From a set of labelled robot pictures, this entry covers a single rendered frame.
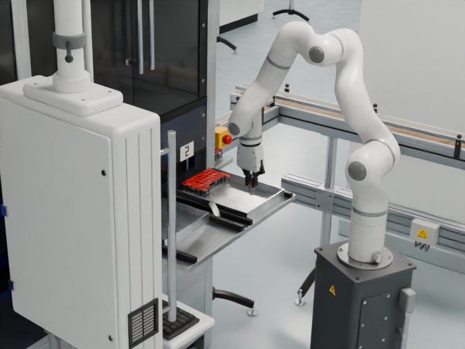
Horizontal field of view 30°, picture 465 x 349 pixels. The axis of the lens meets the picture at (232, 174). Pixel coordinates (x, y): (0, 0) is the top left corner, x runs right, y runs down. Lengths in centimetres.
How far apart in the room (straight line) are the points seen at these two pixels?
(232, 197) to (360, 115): 75
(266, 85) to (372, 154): 46
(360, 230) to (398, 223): 121
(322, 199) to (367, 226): 136
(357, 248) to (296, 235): 202
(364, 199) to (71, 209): 100
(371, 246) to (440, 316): 149
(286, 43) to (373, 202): 59
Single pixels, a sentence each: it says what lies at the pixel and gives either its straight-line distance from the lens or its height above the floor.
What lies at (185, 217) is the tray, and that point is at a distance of 319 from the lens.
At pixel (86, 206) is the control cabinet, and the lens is 232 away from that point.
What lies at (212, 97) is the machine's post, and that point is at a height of 120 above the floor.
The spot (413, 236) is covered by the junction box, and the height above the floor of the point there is 48.
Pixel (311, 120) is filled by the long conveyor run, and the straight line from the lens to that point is 412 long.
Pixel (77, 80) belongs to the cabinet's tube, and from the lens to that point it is 232.
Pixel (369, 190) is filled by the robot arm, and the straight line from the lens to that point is 282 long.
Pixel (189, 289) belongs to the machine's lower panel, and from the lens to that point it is 371.
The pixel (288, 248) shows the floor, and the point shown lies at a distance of 483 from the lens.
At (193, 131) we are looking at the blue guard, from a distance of 341.
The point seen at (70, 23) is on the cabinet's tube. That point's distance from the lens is 229.
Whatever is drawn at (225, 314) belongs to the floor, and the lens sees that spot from 425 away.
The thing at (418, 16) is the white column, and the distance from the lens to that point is 444.
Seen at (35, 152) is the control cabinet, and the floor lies 141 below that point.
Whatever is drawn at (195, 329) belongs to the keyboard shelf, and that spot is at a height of 80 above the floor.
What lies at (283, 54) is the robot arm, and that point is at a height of 152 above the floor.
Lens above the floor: 233
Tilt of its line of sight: 24 degrees down
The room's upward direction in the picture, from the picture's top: 1 degrees clockwise
